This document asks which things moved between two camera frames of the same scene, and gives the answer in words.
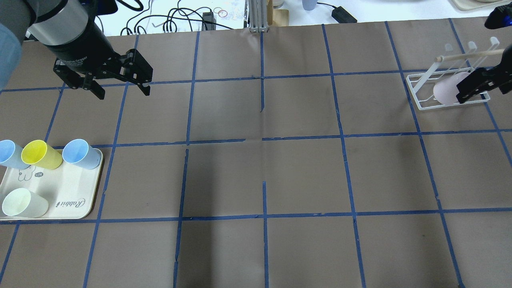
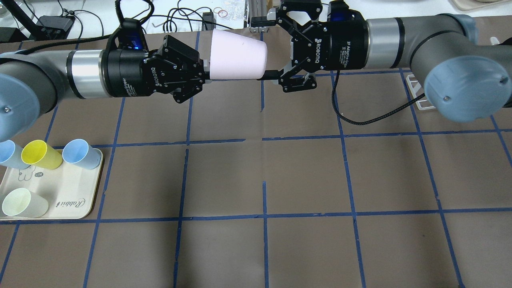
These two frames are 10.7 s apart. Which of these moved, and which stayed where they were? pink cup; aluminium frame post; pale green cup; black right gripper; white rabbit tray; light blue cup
Moved: pink cup; black right gripper
Stayed: pale green cup; aluminium frame post; light blue cup; white rabbit tray
